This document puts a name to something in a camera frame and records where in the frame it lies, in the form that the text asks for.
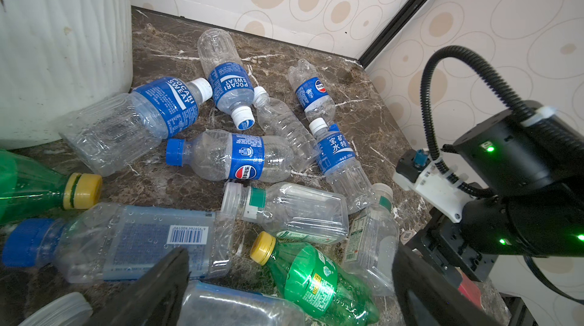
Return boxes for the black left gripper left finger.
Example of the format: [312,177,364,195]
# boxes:
[86,247,189,325]

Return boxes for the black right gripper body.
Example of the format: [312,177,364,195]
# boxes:
[405,208,497,280]

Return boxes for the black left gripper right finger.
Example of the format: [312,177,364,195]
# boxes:
[392,244,497,325]

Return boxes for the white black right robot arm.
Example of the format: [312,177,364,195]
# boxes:
[393,46,583,288]

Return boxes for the green bottle near bin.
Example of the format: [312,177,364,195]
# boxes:
[1,150,103,225]

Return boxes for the white ribbed waste bin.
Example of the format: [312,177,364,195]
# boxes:
[1,0,132,149]

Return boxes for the red yellow object on table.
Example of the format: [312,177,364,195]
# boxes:
[458,274,483,309]

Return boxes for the clear bottle pink label blue cap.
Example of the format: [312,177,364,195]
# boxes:
[177,280,307,325]

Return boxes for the clear bottle green label right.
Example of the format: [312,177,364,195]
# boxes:
[342,183,399,297]

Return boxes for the clear bottle barcode blue cap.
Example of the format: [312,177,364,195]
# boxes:
[2,203,235,283]

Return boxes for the crane label white cap bottle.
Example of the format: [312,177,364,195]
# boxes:
[19,292,93,326]

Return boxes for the green bottle yellow cap front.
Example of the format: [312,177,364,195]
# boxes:
[250,232,380,325]

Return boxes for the blue label white cap bottle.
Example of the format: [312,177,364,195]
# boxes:
[309,118,376,214]

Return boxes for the clear square bottle green band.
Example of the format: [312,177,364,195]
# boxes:
[221,182,349,245]

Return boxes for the Pepsi water bottle blue cap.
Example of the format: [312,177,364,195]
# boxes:
[166,129,294,183]

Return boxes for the Pocari Sweat bottle lying sideways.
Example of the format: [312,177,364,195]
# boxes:
[56,77,212,177]

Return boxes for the small Pepsi label bottle back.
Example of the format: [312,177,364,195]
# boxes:
[287,58,335,126]

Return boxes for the clear unlabelled crushed bottle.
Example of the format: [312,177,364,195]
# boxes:
[252,87,318,172]

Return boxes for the Pocari Sweat bottle upright label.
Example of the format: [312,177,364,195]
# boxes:
[198,28,256,131]

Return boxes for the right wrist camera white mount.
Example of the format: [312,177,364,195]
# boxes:
[392,149,472,224]

